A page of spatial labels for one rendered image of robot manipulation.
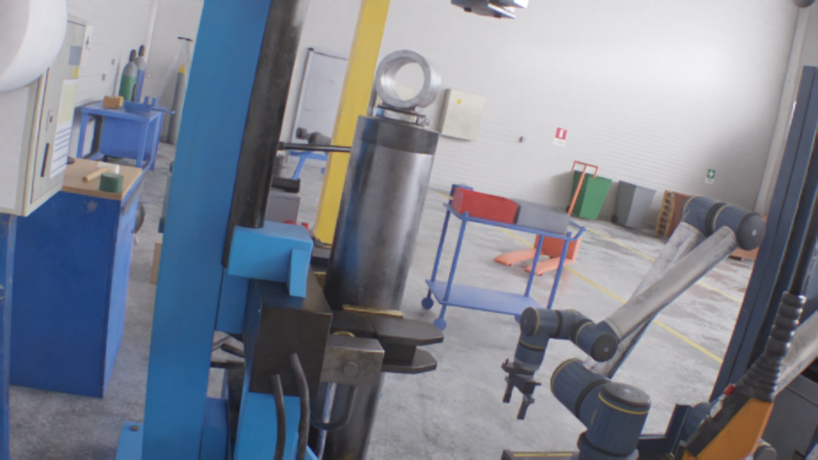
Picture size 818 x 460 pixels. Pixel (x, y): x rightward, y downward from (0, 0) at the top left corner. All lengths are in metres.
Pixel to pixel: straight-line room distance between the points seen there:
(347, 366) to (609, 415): 1.24
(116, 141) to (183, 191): 6.96
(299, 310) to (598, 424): 1.41
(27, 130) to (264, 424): 0.79
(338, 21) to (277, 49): 11.11
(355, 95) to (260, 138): 2.79
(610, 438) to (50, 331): 2.32
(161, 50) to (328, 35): 3.11
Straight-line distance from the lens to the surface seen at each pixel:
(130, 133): 8.50
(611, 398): 2.40
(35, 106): 1.31
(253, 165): 1.46
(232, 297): 1.66
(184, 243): 1.61
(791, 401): 2.97
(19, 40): 1.05
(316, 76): 12.40
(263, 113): 1.45
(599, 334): 2.29
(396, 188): 1.60
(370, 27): 4.24
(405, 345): 1.59
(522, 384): 2.41
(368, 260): 1.63
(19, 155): 1.33
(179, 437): 1.83
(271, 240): 1.46
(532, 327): 2.32
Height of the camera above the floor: 1.52
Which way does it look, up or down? 10 degrees down
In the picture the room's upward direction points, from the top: 12 degrees clockwise
